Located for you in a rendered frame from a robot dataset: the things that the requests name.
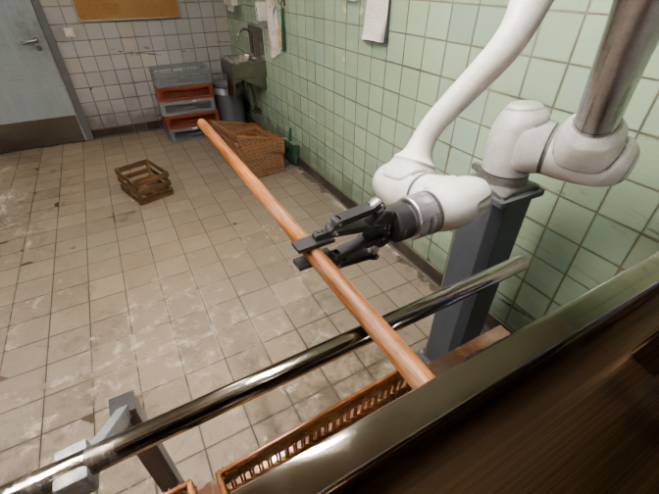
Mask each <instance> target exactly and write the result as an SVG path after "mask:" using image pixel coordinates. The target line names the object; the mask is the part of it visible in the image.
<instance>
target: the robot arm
mask: <svg viewBox="0 0 659 494"><path fill-rule="evenodd" d="M553 1H554V0H509V4H508V8H507V11H506V14H505V16H504V19H503V21H502V23H501V25H500V27H499V29H498V30H497V31H496V32H495V34H494V35H493V37H492V38H491V40H490V41H489V42H488V44H487V45H486V46H485V47H484V49H483V50H482V51H481V52H480V54H479V55H478V56H477V57H476V58H475V60H474V61H473V62H472V63H471V64H470V65H469V66H468V67H467V68H466V69H465V71H464V72H463V73H462V74H461V75H460V76H459V77H458V78H457V80H456V81H455V82H454V83H453V84H452V85H451V86H450V88H449V89H448V90H447V91H446V92H445V93H444V94H443V95H442V97H441V98H440V99H439V100H438V101H437V102H436V103H435V104H434V106H433V107H432V108H431V109H430V110H429V112H428V113H427V114H426V115H425V117H424V118H423V119H422V121H421V122H420V123H419V125H418V126H417V128H416V130H415V131H414V133H413V135H412V137H411V139H410V140H409V142H408V144H407V146H406V147H405V148H404V149H403V150H402V151H401V152H399V153H397V154H395V155H394V157H393V158H392V160H391V161H390V162H389V163H387V164H384V165H383V166H381V167H380V168H379V169H378V170H377V171H376V173H375V175H374V177H373V188H374V191H375V193H376V195H377V196H378V198H377V197H376V196H375V197H373V198H372V199H370V200H369V201H368V202H366V203H364V204H362V205H359V206H356V207H354V208H351V209H349V210H346V211H343V212H341V213H338V214H336V215H333V216H331V217H330V220H331V222H330V224H329V223H326V225H325V228H323V229H320V230H317V231H314V232H313V233H312V235H310V236H306V237H303V238H300V239H297V240H294V241H291V245H292V246H293V248H294V249H295V250H296V251H297V252H298V254H301V253H304V252H307V251H310V250H313V249H316V248H319V247H322V246H325V245H328V244H331V243H333V242H335V238H334V237H339V236H344V235H350V234H355V233H360V234H358V235H357V237H356V238H354V239H352V240H350V241H348V242H346V243H344V244H342V245H339V246H337V247H335V248H333V249H331V250H330V249H329V248H328V247H327V248H324V249H322V250H323V252H324V253H325V254H326V255H327V256H328V257H329V258H330V259H331V261H332V262H333V263H334V264H335V265H336V266H337V267H338V268H339V269H341V268H344V267H348V266H351V265H354V264H358V263H361V262H364V261H368V260H377V259H378V258H379V255H378V251H379V249H380V248H381V247H383V246H384V245H386V244H387V243H398V242H401V241H403V240H406V239H410V240H417V239H419V238H422V237H425V236H427V235H431V234H434V233H436V232H445V231H449V230H453V229H456V228H459V227H462V226H464V225H467V224H469V223H471V222H473V221H475V220H477V219H478V218H479V217H481V216H482V215H483V214H484V213H485V212H486V211H487V210H488V209H489V207H490V203H491V194H492V195H493V196H495V197H496V198H497V199H498V200H501V201H506V200H508V199H509V198H511V197H514V196H517V195H521V194H524V193H527V192H530V191H537V190H538V189H539V184H537V183H535V182H533V181H530V180H529V175H530V173H539V174H543V175H546V176H548V177H551V178H555V179H558V180H562V181H566V182H570V183H573V184H578V185H584V186H592V187H601V186H611V185H616V184H617V183H620V182H623V181H624V180H625V179H626V178H627V177H628V176H629V175H630V173H631V172H632V170H633V169H634V166H635V164H636V163H637V161H638V158H639V156H640V151H639V145H638V144H637V142H636V141H635V139H634V138H633V137H631V136H628V132H629V127H628V124H627V122H626V121H625V120H624V118H623V115H624V113H625V111H626V109H627V108H628V106H629V104H630V102H631V99H632V97H633V95H634V92H635V90H636V88H637V86H638V83H639V81H640V79H641V77H642V75H643V73H644V71H645V69H646V66H647V64H648V62H649V60H650V58H651V56H652V54H653V53H654V51H655V49H656V47H657V45H658V43H659V0H613V3H612V6H611V9H610V12H609V15H608V18H607V21H606V25H605V27H604V30H603V33H602V36H601V39H600V42H599V45H598V48H597V51H596V54H595V57H594V60H593V63H592V67H591V70H590V73H589V76H588V79H587V82H586V85H585V88H584V91H583V96H582V99H581V102H580V104H579V108H578V111H577V112H576V113H575V114H573V115H571V116H569V117H568V118H567V119H566V120H565V121H564V123H556V122H554V121H553V120H551V119H550V116H551V113H550V111H549V110H548V109H547V107H546V106H544V105H543V104H542V103H540V102H538V101H533V100H517V101H513V102H511V103H509V104H508V105H507V106H506V107H505V108H504V110H503V111H502V112H501V113H500V114H499V115H498V117H497V118H496V120H495V121H494V123H493V125H492V127H491V129H490V132H489V134H488V137H487V141H486V143H485V147H484V151H483V156H482V162H481V163H479V162H473V163H472V169H473V170H474V171H475V172H476V173H470V174H466V175H461V176H456V175H437V174H435V165H434V163H433V161H432V150H433V147H434V144H435V142H436V140H437V139H438V137H439V136H440V135H441V134H442V132H443V131H444V130H445V129H446V128H447V127H448V126H449V125H450V124H451V123H452V122H453V121H454V120H455V119H456V118H457V117H458V116H459V115H460V114H461V113H462V112H463V111H464V110H465V109H466V108H467V107H468V106H469V105H470V104H472V103H473V102H474V101H475V100H476V99H477V98H478V97H479V96H480V95H481V94H482V93H483V92H484V91H485V90H486V89H487V88H488V87H489V86H490V85H491V84H492V83H493V82H494V81H495V80H497V79H498V78H499V77H500V76H501V75H502V74H503V73H504V72H505V71H506V70H507V69H508V68H509V66H510V65H511V64H512V63H513V62H514V61H515V60H516V59H517V57H518V56H519V55H520V54H521V53H522V51H523V50H524V49H525V47H526V46H527V45H528V43H529V42H530V40H531V39H532V37H533V35H534V34H535V32H536V31H537V29H538V27H539V26H540V24H541V22H542V21H543V19H544V17H545V15H546V14H547V12H548V10H549V8H550V7H551V5H552V3H553ZM384 204H385V205H387V206H384ZM366 217H368V218H366ZM361 232H362V233H361Z"/></svg>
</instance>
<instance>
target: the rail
mask: <svg viewBox="0 0 659 494"><path fill-rule="evenodd" d="M657 293H659V251H657V252H656V253H654V254H652V255H650V256H649V257H647V258H645V259H643V260H642V261H640V262H638V263H636V264H634V265H633V266H631V267H629V268H627V269H626V270H624V271H622V272H620V273H618V274H616V275H614V276H612V277H611V278H609V279H607V280H605V281H604V282H602V283H600V284H598V285H597V286H595V287H593V288H591V289H589V290H588V291H586V292H585V293H583V294H582V295H580V296H578V297H576V298H575V299H573V300H571V301H569V302H567V303H566V304H564V305H562V306H560V307H559V308H557V309H555V310H553V311H552V312H550V313H548V314H546V315H545V316H543V317H541V318H539V319H537V320H536V321H533V322H531V323H530V324H528V325H526V326H524V327H523V328H521V329H519V330H517V331H515V332H514V333H512V334H510V335H508V336H507V337H505V338H503V339H501V340H500V341H498V342H496V343H494V344H492V345H491V346H489V347H487V348H485V349H484V350H482V351H480V352H478V353H477V354H476V355H474V356H472V357H470V358H469V359H467V360H465V361H463V362H462V363H460V364H458V365H456V366H455V367H453V368H451V369H449V370H447V371H445V372H443V373H441V374H440V375H438V376H436V377H434V378H433V379H431V380H429V381H427V382H425V383H424V384H422V385H420V386H418V387H417V388H415V389H413V390H411V391H410V392H408V393H406V394H404V395H402V396H401V397H399V398H397V399H395V400H394V401H392V402H390V403H388V404H387V405H385V406H383V407H381V408H379V409H378V410H376V411H374V412H372V413H371V414H369V415H367V416H365V417H364V418H362V419H360V420H357V421H356V422H354V423H352V424H350V425H349V426H347V427H345V428H343V429H342V430H340V431H339V432H337V433H335V434H334V435H332V436H330V437H328V438H327V439H325V440H323V441H321V442H320V443H318V444H316V445H314V446H312V447H311V448H309V449H307V450H305V451H304V452H302V453H300V454H298V455H297V456H295V457H293V458H291V459H289V460H288V461H286V462H284V463H282V464H281V465H279V466H277V467H275V468H274V469H271V470H269V471H267V472H266V473H264V474H262V475H260V476H259V477H257V478H255V479H253V480H252V481H250V482H248V483H246V484H244V485H243V486H241V487H239V488H237V489H236V490H234V491H232V492H230V493H229V494H350V493H351V492H353V491H354V490H356V489H357V488H359V487H360V486H362V485H363V484H365V483H367V482H368V481H370V480H371V479H373V478H374V477H376V476H377V475H379V474H380V473H382V472H383V471H385V470H387V469H389V468H390V467H392V466H393V465H395V464H396V463H398V462H399V461H401V460H402V459H404V458H405V457H407V456H409V455H410V454H412V453H413V452H415V451H416V450H418V449H419V448H421V447H422V446H424V445H425V444H427V443H429V442H430V441H432V440H433V439H435V437H437V436H438V435H440V434H441V433H443V432H444V431H446V430H448V429H449V428H451V427H452V426H454V425H455V424H457V423H458V422H460V421H461V420H463V419H465V418H466V417H468V416H470V415H471V414H473V413H474V412H476V411H477V410H479V409H480V408H482V407H483V406H485V405H486V404H488V403H490V402H491V401H493V400H494V399H496V398H497V397H499V396H500V395H502V394H503V393H505V392H506V391H508V390H510V389H511V388H513V387H514V386H516V385H517V384H519V383H520V382H522V381H523V380H525V379H526V378H528V377H530V376H531V375H533V374H534V373H536V372H537V371H539V370H541V369H542V368H544V367H545V366H547V365H548V364H550V363H552V362H553V361H555V360H556V359H558V358H559V357H561V356H562V355H564V354H565V353H567V352H568V351H570V350H572V349H573V348H575V347H576V346H578V345H579V344H581V343H582V342H584V341H585V340H587V339H588V338H589V337H591V336H592V335H594V334H595V333H597V332H598V331H600V330H601V329H603V328H604V327H606V326H607V325H609V324H610V323H612V322H614V321H616V320H617V319H619V318H620V317H622V316H623V315H625V314H626V313H628V312H629V311H631V310H633V309H634V308H636V307H637V306H639V305H640V304H642V303H643V302H645V301H646V300H648V299H649V298H651V297H653V296H654V295H656V294H657Z"/></svg>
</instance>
